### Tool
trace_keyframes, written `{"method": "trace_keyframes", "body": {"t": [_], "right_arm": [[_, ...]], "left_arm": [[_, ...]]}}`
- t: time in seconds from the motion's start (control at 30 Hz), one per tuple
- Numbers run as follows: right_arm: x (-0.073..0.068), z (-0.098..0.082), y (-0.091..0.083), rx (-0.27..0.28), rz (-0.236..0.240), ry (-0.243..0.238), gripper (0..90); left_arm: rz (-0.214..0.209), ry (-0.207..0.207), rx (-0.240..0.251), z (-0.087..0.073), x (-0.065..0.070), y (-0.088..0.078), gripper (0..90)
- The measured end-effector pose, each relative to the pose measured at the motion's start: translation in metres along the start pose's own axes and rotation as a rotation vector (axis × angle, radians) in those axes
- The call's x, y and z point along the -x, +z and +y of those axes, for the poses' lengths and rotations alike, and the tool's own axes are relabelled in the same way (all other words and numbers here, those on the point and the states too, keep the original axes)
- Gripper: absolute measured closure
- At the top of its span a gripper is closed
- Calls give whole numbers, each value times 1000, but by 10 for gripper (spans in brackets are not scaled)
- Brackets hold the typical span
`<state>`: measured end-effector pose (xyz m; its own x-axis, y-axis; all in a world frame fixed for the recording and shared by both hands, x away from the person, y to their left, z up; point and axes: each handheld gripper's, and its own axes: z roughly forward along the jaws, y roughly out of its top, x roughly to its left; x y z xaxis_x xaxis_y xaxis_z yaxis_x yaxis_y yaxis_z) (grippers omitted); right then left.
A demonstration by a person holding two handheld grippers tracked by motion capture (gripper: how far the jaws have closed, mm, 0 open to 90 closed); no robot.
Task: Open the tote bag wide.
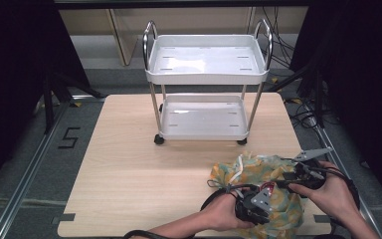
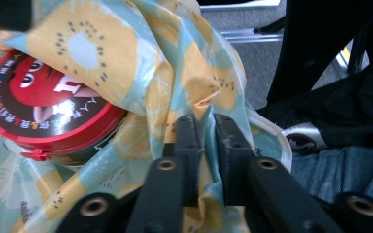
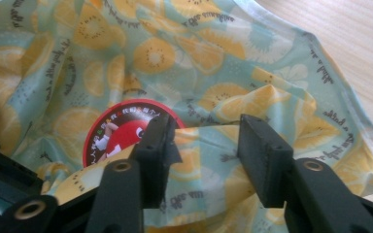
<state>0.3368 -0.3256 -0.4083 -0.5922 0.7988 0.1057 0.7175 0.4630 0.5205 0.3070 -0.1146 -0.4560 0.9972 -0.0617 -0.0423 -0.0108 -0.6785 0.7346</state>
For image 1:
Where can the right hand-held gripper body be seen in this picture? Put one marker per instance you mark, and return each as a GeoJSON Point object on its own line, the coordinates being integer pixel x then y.
{"type": "Point", "coordinates": [311, 174]}

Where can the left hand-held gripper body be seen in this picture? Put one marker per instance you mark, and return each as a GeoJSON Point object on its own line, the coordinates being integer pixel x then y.
{"type": "Point", "coordinates": [262, 200]}

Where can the teal bag with yellow fruit print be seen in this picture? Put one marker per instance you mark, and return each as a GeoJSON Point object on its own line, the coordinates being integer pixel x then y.
{"type": "Point", "coordinates": [285, 209]}

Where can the white two-tier cart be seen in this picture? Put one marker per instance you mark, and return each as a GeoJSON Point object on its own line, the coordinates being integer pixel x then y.
{"type": "Point", "coordinates": [205, 63]}

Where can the person's right hand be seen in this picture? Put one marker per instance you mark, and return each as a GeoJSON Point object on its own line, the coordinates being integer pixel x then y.
{"type": "Point", "coordinates": [335, 195]}

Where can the person's left hand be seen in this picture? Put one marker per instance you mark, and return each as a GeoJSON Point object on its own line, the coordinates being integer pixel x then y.
{"type": "Point", "coordinates": [220, 212]}

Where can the black metal stand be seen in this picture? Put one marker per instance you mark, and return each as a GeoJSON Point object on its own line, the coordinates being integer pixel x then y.
{"type": "Point", "coordinates": [48, 106]}
{"type": "Point", "coordinates": [317, 99]}

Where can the dark curtain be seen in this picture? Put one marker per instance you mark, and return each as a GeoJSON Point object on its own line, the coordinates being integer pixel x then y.
{"type": "Point", "coordinates": [361, 66]}
{"type": "Point", "coordinates": [13, 66]}

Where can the beige wooden cabinet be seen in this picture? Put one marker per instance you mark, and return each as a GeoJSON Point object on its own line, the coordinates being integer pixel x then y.
{"type": "Point", "coordinates": [126, 30]}

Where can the metal floor rail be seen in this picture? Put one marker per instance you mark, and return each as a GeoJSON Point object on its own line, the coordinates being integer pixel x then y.
{"type": "Point", "coordinates": [23, 186]}
{"type": "Point", "coordinates": [366, 219]}

